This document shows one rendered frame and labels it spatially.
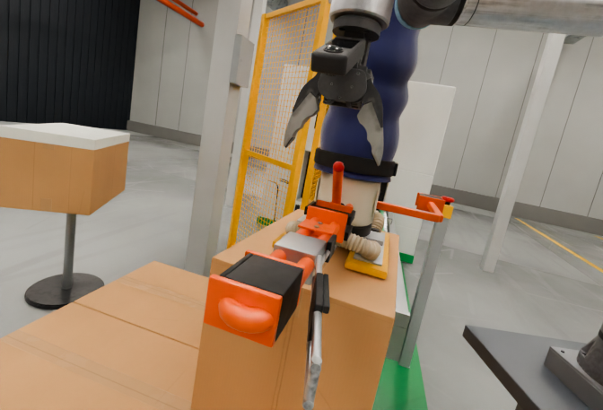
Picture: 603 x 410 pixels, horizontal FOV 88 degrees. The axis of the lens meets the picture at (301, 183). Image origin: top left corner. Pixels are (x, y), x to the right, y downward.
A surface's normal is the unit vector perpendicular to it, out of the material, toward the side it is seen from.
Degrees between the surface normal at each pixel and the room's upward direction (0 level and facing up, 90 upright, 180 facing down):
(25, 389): 0
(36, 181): 90
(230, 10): 90
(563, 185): 90
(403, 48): 74
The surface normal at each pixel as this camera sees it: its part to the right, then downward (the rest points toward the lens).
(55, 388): 0.18, -0.97
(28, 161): 0.23, 0.21
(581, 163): -0.31, 0.11
